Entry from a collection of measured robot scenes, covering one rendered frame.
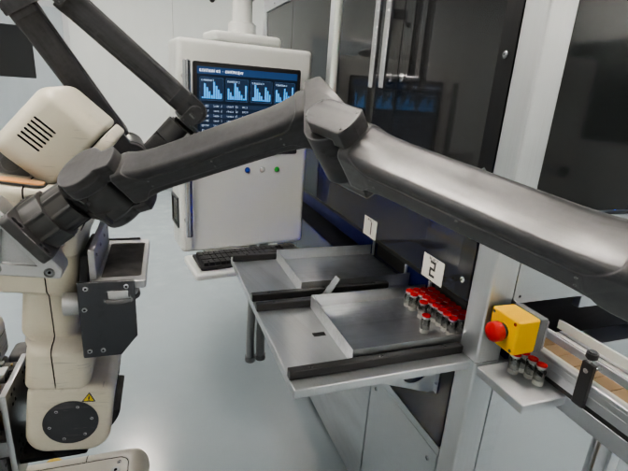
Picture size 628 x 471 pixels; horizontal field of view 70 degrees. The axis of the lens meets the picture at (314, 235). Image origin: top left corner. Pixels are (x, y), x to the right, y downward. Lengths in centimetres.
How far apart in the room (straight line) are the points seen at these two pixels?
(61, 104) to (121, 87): 533
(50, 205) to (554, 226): 66
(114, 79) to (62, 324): 532
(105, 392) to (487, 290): 82
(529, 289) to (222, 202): 112
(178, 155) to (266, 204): 115
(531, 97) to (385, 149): 47
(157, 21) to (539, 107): 563
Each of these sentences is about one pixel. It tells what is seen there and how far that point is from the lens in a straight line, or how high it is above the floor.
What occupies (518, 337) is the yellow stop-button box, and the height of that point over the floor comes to 100.
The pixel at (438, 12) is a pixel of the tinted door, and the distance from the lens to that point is 119.
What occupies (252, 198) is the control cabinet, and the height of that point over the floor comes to 100.
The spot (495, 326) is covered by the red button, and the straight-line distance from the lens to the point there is 93.
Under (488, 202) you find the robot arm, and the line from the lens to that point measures 41.
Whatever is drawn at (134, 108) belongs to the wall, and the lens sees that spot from 622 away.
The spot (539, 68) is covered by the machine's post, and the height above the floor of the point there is 147.
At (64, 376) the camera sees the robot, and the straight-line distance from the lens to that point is 106.
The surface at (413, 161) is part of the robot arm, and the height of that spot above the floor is 135.
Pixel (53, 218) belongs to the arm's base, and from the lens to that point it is 77.
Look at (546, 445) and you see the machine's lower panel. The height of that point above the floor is 59.
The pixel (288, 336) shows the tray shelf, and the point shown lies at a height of 88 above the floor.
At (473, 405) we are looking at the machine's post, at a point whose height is 77.
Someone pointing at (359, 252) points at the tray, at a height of 89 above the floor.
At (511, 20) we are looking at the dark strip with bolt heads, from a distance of 98.
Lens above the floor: 141
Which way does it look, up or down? 18 degrees down
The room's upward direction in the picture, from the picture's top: 4 degrees clockwise
